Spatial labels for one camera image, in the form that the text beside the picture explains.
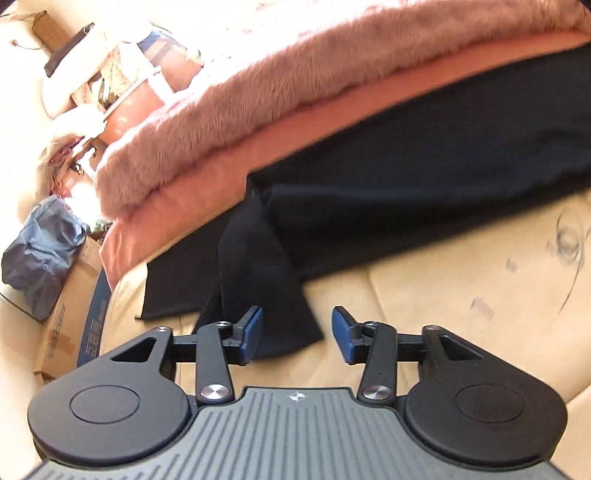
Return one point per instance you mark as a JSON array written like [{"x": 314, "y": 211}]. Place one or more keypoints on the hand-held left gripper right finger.
[{"x": 342, "y": 332}]

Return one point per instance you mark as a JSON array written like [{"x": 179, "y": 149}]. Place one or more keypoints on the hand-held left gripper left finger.
[{"x": 253, "y": 330}]

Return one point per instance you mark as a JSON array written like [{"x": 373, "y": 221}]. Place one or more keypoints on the black pants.
[{"x": 392, "y": 184}]

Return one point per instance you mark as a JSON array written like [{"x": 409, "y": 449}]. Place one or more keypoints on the salmon pink mattress pad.
[{"x": 207, "y": 184}]

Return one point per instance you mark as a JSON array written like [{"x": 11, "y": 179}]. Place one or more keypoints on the flat blue printed box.
[{"x": 94, "y": 318}]

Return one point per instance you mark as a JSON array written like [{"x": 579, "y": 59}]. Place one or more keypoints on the brown cardboard box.
[{"x": 64, "y": 318}]

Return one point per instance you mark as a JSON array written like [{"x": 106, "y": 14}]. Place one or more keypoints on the grey-blue plastic bag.
[{"x": 41, "y": 249}]

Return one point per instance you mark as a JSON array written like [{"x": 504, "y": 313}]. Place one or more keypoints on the orange plastic storage bin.
[{"x": 134, "y": 108}]

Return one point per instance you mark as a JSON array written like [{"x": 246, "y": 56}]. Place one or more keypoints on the pink fluffy blanket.
[{"x": 277, "y": 78}]

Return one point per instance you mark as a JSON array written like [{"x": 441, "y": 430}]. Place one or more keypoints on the dark blue storage bag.
[{"x": 161, "y": 46}]

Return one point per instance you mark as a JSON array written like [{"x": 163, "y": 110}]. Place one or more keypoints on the black folded clothes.
[{"x": 69, "y": 48}]

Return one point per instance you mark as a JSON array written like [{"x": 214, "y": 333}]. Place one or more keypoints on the brown rolled mat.
[{"x": 48, "y": 27}]

